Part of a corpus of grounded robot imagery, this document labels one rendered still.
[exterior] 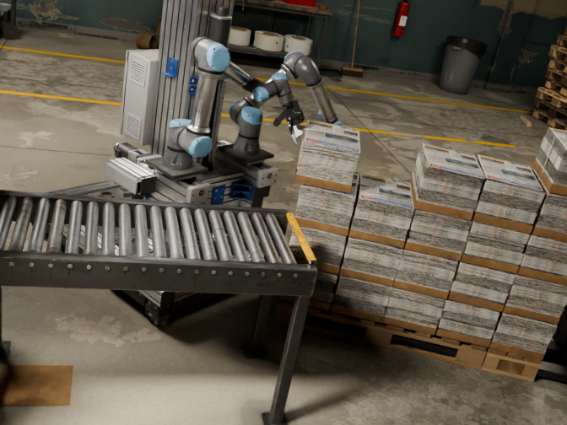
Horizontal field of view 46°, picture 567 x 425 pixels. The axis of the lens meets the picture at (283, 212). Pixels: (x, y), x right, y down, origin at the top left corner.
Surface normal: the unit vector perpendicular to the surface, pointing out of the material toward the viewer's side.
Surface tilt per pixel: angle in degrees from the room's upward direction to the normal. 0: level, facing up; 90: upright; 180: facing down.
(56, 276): 90
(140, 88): 90
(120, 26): 90
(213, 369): 0
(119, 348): 0
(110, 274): 90
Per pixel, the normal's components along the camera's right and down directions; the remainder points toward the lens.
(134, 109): -0.66, 0.21
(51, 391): 0.18, -0.89
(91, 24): 0.22, 0.44
